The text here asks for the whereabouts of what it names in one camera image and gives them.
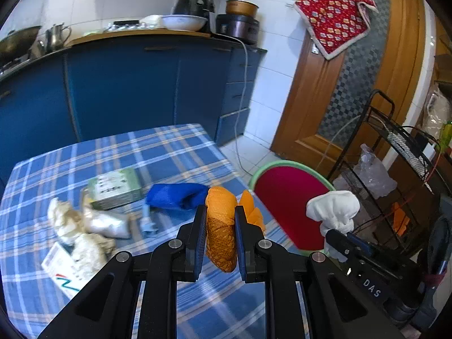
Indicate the blue kitchen cabinet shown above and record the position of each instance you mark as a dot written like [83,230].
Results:
[125,84]

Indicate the white ceramic bowl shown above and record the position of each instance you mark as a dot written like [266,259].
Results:
[190,23]

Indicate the clear plastic wrapper pack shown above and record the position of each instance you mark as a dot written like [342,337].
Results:
[106,223]

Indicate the steel kettle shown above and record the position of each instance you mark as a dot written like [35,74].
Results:
[56,37]

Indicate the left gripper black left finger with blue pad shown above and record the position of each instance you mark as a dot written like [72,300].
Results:
[131,289]

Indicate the red patterned quilted cloth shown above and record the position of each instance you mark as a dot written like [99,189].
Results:
[334,25]

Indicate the dark metal wok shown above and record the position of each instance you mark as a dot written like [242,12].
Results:
[17,43]

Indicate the white paper tissue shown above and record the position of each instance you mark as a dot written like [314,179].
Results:
[335,210]

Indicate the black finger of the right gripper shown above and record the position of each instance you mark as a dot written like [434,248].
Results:
[348,245]

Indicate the red basin green rim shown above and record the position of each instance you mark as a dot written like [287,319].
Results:
[285,187]

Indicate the brown pot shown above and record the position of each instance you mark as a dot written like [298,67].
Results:
[240,7]

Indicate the orange mesh bag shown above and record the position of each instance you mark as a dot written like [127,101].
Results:
[220,221]

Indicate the black wire rack cart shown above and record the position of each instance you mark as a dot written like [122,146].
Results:
[402,220]

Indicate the wooden door with glass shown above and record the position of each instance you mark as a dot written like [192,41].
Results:
[320,118]

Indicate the green tea box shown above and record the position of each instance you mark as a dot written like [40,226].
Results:
[114,189]

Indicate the black rice cooker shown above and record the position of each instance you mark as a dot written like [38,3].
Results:
[240,27]

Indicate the black air fryer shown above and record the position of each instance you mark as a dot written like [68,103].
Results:
[201,8]

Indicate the white barcode paper box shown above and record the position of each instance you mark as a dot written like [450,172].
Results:
[64,271]

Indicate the clear plastic bag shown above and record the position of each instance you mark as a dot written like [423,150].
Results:
[372,173]

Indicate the blue glove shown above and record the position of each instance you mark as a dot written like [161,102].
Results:
[178,196]

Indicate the blue plaid tablecloth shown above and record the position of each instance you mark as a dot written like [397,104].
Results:
[218,305]

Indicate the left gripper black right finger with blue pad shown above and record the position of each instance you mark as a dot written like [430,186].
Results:
[305,296]

